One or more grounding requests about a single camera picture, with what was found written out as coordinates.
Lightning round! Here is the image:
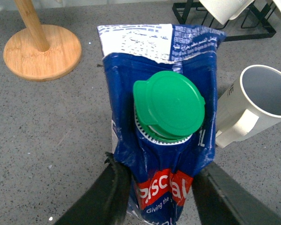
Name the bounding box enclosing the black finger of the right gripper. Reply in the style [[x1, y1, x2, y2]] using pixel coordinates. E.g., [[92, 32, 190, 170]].
[[55, 152, 132, 225], [192, 162, 281, 225]]

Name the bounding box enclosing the cream ribbed cup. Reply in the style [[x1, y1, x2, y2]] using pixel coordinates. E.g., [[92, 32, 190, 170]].
[[215, 65, 281, 148]]

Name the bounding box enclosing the blue white milk carton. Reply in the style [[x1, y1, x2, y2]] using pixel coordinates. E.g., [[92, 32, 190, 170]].
[[97, 24, 226, 225]]

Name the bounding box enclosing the wooden mug tree stand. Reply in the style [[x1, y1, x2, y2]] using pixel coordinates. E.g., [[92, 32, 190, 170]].
[[3, 0, 82, 82]]

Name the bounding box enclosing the cream ribbed hanging mug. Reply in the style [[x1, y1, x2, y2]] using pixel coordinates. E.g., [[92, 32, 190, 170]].
[[199, 0, 254, 25]]

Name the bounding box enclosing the black wire mug rack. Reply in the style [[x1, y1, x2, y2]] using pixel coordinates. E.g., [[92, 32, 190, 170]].
[[172, 0, 277, 42]]

